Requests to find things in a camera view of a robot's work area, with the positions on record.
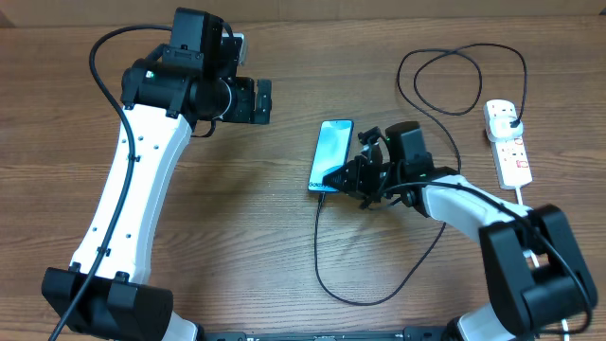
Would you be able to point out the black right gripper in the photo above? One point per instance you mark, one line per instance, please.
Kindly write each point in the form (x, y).
(354, 170)

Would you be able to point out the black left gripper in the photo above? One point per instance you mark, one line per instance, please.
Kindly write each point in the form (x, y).
(243, 111)

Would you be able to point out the blue smartphone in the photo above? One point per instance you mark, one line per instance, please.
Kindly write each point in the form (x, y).
(331, 152)

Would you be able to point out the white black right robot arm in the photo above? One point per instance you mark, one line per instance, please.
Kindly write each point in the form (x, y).
(536, 275)

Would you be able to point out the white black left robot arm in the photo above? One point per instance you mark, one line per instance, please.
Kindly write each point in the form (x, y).
(105, 290)

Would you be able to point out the white charger plug adapter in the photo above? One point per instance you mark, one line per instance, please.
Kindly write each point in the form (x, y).
(501, 129)

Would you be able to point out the white power strip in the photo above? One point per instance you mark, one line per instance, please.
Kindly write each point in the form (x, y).
(510, 157)

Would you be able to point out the brown cardboard backdrop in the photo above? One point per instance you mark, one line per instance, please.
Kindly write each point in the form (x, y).
(85, 13)

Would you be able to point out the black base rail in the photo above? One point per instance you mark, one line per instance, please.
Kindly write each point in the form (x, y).
(308, 335)

